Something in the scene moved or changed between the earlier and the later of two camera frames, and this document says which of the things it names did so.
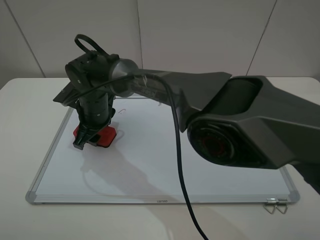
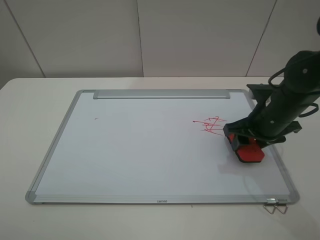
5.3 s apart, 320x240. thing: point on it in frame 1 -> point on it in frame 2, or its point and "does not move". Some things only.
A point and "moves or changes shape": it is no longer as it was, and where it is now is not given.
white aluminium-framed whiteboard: (142, 165) does not move
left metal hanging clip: (270, 201) does not move
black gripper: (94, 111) -> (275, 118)
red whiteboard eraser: (107, 135) moves or changes shape
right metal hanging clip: (282, 201) does not move
